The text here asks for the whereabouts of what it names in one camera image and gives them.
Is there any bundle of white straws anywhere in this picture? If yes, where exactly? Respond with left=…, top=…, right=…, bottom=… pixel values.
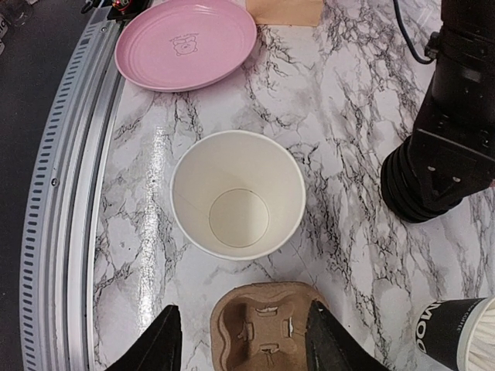
left=466, top=299, right=494, bottom=370

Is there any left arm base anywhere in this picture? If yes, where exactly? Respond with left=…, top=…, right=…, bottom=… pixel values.
left=80, top=0, right=152, bottom=21

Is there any brown paper bag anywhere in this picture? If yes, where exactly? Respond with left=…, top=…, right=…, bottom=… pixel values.
left=245, top=0, right=323, bottom=26

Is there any black cup holding straws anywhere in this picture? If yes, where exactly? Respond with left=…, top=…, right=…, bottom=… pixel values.
left=415, top=298, right=494, bottom=370

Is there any pink plate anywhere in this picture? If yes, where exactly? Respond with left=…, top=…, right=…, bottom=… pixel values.
left=114, top=1, right=257, bottom=92

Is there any stack of black lids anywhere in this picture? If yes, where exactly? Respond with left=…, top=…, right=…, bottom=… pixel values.
left=381, top=136, right=463, bottom=223

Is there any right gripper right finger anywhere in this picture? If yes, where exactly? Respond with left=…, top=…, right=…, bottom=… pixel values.
left=306, top=301, right=387, bottom=371

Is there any brown cardboard cup carrier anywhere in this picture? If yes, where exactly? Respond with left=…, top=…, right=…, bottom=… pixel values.
left=210, top=281, right=329, bottom=370

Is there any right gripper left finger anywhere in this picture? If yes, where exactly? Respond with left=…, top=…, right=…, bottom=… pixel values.
left=107, top=305, right=182, bottom=371

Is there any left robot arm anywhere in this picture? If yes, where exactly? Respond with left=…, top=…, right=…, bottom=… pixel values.
left=408, top=1, right=494, bottom=213

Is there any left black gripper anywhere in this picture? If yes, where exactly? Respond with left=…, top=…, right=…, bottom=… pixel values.
left=409, top=96, right=494, bottom=211

